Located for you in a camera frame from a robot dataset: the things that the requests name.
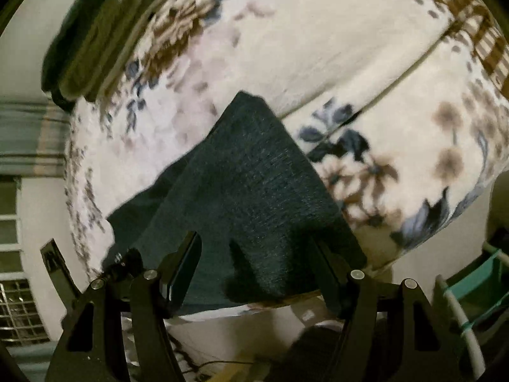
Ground window with metal grille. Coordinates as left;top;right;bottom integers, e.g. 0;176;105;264
0;179;50;345

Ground brown checked cloth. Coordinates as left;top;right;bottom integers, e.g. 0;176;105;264
400;0;509;98

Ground white floral blanket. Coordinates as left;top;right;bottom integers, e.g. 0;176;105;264
64;0;509;382

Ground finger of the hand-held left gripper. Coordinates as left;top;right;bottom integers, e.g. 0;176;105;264
40;239;81;300
101;248;144;285

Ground green plastic chair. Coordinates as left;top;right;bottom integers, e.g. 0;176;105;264
445;231;509;335

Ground white plastic tube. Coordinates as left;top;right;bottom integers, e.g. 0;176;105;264
434;276;486;380

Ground dark blue-grey pants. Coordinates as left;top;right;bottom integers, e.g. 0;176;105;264
101;91;367;314

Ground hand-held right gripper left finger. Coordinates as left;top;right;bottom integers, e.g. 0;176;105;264
45;231;203;382

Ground striped grey curtain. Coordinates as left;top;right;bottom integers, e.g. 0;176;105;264
0;101;72;178

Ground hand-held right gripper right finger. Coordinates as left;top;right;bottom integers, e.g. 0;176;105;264
313;238;459;382

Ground dark green folded cloth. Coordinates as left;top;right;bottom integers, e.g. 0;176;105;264
41;0;171;108

